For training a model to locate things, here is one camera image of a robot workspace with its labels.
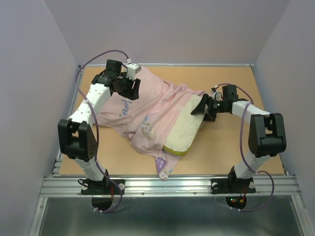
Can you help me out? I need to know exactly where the pink cartoon pillowcase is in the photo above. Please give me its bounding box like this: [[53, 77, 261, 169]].
[[97, 67, 205, 180]]

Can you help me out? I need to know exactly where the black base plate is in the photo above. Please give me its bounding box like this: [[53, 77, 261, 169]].
[[210, 178, 256, 194], [77, 178, 120, 195]]

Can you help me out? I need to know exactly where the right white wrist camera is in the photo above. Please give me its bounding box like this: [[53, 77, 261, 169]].
[[211, 85, 223, 101]]

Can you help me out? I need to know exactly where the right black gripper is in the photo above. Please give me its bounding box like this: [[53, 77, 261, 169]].
[[190, 93, 227, 121]]

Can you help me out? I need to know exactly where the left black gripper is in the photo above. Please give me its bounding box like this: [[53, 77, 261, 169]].
[[118, 72, 142, 101]]

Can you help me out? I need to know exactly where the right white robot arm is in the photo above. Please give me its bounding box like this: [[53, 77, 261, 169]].
[[191, 83, 286, 194]]

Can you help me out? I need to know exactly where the aluminium front rail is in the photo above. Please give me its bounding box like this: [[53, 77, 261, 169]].
[[40, 175, 302, 198]]

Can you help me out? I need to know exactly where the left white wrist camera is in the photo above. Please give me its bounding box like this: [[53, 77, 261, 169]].
[[125, 58, 142, 80]]

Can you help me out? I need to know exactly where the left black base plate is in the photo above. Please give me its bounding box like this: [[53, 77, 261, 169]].
[[77, 178, 120, 195]]

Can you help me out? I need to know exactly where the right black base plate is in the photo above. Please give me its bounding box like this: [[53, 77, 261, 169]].
[[210, 178, 256, 194]]

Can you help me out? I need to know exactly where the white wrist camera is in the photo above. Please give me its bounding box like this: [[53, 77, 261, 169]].
[[211, 85, 223, 101], [125, 58, 142, 80]]

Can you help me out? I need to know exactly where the cream yellow pillow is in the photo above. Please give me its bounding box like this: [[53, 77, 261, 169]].
[[163, 95, 205, 156]]

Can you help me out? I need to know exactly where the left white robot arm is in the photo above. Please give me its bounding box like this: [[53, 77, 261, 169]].
[[58, 59, 141, 194]]

